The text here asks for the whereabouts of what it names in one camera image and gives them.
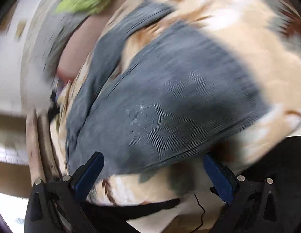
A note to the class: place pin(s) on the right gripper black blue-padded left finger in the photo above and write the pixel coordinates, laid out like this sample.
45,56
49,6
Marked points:
55,206

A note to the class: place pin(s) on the blue-grey denim pants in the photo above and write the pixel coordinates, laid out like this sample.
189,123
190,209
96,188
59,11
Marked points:
181,93

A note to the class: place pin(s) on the cream leaf-print fleece blanket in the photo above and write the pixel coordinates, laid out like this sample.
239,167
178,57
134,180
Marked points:
263,35

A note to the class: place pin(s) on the grey quilted pillow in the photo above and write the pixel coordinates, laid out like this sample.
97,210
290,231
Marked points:
55,32

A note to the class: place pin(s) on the dark wooden window frame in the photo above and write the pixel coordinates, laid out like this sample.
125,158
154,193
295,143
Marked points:
14,170

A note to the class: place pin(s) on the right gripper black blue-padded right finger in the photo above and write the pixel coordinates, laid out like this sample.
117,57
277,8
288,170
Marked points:
250,206

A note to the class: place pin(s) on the pink bed sheet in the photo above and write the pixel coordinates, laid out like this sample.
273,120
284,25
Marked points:
83,41

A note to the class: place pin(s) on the striped beige rolled mattress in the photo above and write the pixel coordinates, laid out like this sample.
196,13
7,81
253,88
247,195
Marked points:
33,148

